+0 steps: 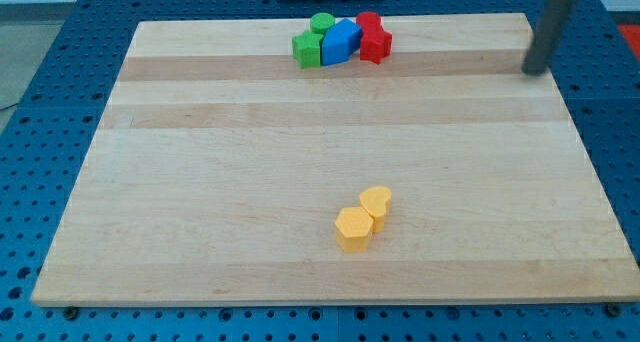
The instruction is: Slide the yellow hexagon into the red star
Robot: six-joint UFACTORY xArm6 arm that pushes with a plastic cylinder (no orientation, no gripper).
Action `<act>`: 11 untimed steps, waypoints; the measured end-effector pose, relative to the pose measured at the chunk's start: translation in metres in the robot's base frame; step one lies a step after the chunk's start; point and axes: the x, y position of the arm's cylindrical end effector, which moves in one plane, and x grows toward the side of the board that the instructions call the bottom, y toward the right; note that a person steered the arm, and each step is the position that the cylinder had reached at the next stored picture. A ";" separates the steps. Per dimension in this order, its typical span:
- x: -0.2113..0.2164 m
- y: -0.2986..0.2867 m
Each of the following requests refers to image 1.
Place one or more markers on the yellow hexagon block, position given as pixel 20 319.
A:
pixel 353 229

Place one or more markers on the green star block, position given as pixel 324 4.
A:
pixel 307 49

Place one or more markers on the red star block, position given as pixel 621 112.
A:
pixel 375 44

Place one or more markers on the yellow heart block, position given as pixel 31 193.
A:
pixel 377 203

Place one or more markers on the wooden board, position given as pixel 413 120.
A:
pixel 219 167

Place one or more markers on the blue pentagon block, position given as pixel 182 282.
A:
pixel 340 42

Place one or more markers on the green cylinder block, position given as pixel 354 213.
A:
pixel 321 22

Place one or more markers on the red cylinder block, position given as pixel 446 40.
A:
pixel 369 21

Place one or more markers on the grey pusher rod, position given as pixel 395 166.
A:
pixel 547 34

